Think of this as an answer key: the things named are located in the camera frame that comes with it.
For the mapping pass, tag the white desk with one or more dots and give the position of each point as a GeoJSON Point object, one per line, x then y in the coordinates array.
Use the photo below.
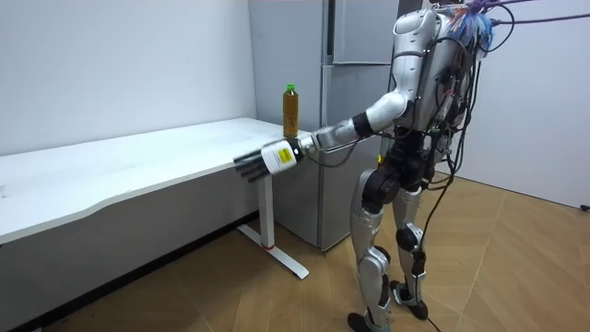
{"type": "Point", "coordinates": [115, 166]}

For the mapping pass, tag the green-capped tea bottle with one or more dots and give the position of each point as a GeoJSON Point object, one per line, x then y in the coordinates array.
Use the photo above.
{"type": "Point", "coordinates": [290, 113]}

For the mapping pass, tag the robot legs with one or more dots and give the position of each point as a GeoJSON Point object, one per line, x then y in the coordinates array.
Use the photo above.
{"type": "Point", "coordinates": [369, 240]}

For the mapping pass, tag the robot body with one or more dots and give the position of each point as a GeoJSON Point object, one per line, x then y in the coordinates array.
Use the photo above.
{"type": "Point", "coordinates": [438, 83]}

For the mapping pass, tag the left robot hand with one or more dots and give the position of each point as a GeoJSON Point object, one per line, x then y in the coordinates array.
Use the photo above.
{"type": "Point", "coordinates": [276, 157]}

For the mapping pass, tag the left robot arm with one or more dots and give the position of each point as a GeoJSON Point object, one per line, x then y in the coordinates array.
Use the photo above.
{"type": "Point", "coordinates": [401, 64]}

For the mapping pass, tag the grey fridge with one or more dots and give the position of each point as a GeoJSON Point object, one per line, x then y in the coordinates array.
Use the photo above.
{"type": "Point", "coordinates": [332, 92]}

